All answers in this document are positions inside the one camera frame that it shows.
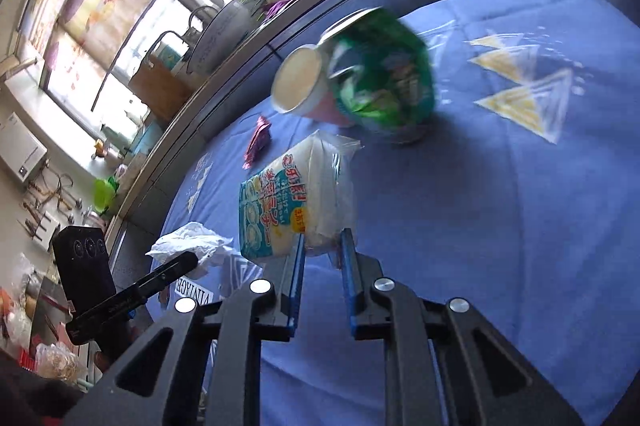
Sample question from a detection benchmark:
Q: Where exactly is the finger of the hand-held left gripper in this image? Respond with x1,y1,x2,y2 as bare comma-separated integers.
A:
65,252,199,344

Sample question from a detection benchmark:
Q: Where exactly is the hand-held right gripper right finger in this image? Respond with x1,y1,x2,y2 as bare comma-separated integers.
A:
339,229,586,426

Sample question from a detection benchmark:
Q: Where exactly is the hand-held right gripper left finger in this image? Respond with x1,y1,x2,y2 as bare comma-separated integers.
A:
62,230,307,426

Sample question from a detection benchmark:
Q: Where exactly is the smartphone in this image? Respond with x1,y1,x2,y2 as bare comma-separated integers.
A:
51,226,118,312

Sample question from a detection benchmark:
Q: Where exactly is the white plastic bag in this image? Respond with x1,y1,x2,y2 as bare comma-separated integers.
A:
238,129,362,263

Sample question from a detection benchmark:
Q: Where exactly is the white tissue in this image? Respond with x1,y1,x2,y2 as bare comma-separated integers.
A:
146,222,235,279

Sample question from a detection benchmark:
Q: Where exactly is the red foil wrapper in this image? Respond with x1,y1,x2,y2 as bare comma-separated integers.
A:
242,116,272,169

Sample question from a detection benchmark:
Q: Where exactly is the pink paper cup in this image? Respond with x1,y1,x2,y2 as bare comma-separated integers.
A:
271,45,361,128

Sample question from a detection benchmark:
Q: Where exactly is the green drink can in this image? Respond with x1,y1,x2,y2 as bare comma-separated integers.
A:
320,6,436,144

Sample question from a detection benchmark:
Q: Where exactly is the clear plastic food bag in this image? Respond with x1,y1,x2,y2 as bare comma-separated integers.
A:
35,341,86,382

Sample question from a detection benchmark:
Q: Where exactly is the green plastic container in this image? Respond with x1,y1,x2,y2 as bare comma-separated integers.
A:
94,176,121,214

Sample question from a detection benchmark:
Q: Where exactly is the blue printed tablecloth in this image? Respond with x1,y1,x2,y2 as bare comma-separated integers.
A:
145,0,640,426

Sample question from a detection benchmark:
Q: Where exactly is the white water heater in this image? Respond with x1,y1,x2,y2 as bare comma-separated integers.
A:
0,113,48,187

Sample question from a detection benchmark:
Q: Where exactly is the wooden cutting board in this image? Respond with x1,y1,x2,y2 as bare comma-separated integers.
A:
127,56,193,122

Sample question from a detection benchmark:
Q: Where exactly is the white detergent bottle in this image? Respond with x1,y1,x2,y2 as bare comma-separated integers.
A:
160,41,188,72

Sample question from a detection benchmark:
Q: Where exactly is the white patterned basin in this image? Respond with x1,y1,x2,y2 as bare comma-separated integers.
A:
187,0,256,77

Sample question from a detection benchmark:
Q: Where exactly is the steel faucet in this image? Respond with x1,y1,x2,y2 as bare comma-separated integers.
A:
187,5,221,32
147,30,188,57

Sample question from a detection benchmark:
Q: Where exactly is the purple cloth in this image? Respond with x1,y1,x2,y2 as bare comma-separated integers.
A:
265,0,296,20

